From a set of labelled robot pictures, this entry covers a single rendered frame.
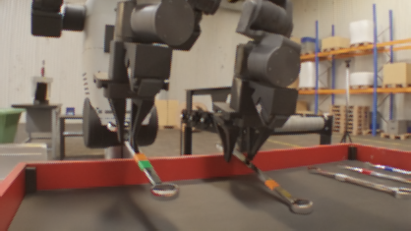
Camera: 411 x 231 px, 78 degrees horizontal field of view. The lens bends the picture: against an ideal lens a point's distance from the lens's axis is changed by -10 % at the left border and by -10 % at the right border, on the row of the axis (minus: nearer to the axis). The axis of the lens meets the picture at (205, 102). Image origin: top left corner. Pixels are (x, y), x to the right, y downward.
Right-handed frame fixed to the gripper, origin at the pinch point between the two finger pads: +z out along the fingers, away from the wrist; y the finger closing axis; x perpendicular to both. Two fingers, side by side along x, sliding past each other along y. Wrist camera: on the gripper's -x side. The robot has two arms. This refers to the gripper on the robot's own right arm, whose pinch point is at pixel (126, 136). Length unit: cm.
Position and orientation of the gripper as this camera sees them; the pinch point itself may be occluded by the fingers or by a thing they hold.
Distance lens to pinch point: 44.5
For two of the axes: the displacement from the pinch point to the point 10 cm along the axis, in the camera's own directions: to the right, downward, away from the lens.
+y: 8.8, 0.2, 4.7
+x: -4.6, -2.3, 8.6
